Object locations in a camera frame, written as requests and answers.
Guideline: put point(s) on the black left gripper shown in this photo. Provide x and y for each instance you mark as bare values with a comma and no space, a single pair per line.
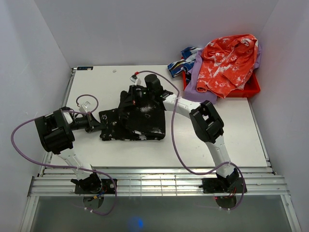
93,123

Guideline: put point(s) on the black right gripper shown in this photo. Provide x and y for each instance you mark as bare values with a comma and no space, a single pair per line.
133,94

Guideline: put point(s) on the black white tie-dye trousers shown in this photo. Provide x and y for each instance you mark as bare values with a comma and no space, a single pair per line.
142,121

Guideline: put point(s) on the orange white tie-dye garment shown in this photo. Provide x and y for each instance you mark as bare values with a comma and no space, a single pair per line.
227,64

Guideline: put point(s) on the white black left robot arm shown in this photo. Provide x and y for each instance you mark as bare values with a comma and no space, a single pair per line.
56,135

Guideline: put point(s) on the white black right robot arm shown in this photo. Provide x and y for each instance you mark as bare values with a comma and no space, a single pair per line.
208,127

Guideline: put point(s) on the lilac purple garment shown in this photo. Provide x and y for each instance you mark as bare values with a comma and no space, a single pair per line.
191,93

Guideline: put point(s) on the blue label sticker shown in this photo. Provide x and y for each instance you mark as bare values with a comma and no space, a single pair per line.
85,68

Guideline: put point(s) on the blue white patterned garment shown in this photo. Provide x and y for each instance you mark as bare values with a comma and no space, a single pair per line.
186,63

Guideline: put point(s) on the red plastic bin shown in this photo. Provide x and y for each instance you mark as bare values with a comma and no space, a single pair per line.
251,88

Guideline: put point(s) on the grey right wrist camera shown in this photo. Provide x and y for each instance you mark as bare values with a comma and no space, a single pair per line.
135,80

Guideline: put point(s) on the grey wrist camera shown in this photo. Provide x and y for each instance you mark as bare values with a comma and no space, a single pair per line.
85,107
135,80

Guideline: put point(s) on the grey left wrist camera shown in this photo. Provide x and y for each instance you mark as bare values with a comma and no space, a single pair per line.
85,107

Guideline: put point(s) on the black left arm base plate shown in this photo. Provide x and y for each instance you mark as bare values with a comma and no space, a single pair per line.
94,199

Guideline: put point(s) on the aluminium table frame rails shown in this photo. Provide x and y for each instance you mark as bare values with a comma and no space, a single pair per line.
151,168

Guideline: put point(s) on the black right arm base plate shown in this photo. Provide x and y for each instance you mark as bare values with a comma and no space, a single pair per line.
225,191

